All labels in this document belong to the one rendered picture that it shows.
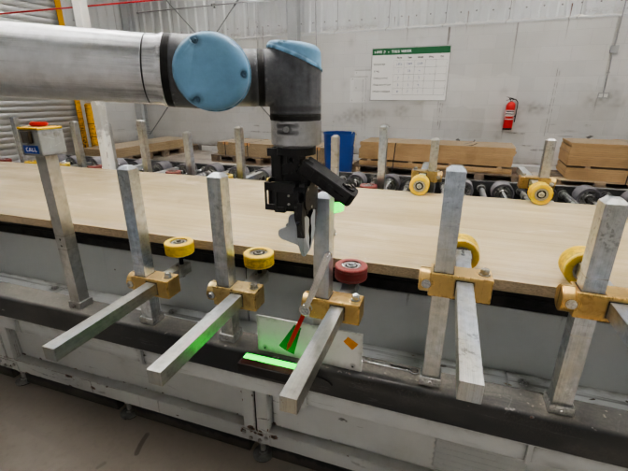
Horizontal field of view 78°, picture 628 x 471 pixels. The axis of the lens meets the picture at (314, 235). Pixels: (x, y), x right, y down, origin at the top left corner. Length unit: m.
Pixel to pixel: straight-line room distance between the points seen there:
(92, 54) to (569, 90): 7.66
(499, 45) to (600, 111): 1.94
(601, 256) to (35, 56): 0.87
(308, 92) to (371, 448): 1.17
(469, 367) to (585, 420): 0.45
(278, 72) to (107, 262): 1.06
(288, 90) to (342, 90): 7.64
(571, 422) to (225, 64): 0.88
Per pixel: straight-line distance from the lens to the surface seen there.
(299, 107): 0.67
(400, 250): 1.07
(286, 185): 0.70
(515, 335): 1.12
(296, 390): 0.65
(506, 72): 7.85
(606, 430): 0.99
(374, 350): 1.14
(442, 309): 0.83
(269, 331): 0.96
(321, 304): 0.87
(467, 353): 0.60
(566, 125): 7.95
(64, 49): 0.58
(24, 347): 2.25
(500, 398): 0.96
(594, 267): 0.82
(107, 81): 0.56
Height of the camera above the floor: 1.30
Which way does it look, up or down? 20 degrees down
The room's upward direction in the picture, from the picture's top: straight up
